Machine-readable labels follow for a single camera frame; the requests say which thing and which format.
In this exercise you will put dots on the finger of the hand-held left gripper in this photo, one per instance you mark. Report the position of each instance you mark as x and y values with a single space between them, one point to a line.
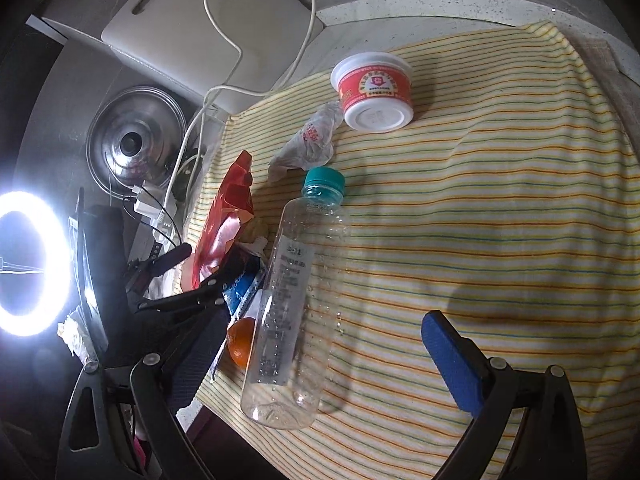
172 256
200 297

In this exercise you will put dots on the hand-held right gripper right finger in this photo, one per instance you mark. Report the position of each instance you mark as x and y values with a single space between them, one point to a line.
450 360

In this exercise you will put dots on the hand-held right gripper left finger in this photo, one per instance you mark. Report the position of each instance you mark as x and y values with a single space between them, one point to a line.
195 360

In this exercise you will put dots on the red snack bag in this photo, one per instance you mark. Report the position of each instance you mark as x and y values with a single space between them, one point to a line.
220 230

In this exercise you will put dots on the clear plastic bottle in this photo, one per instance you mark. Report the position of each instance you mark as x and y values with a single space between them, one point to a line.
290 310

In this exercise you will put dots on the red white paper cup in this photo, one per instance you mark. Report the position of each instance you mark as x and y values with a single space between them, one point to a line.
375 90

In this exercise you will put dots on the orange fruit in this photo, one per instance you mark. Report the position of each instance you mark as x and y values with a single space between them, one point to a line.
240 345

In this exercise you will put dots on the white power plug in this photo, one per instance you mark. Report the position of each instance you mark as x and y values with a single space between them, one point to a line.
150 205

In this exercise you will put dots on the crumpled white tissue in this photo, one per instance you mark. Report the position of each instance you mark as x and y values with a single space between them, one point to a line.
75 335

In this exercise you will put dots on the crumpled beige wrapper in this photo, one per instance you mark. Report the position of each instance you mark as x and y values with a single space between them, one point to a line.
255 232

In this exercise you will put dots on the pink cloth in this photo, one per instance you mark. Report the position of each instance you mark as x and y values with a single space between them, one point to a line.
140 452

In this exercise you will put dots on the steel pot lid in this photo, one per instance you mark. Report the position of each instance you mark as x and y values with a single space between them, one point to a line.
150 125

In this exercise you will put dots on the yellow striped cloth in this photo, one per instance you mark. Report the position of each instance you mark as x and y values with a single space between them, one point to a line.
475 210

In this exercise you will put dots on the crumpled clear plastic wrapper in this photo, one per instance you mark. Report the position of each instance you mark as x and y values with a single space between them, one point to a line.
310 140

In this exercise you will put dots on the white cutting board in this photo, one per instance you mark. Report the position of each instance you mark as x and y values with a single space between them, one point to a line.
175 35

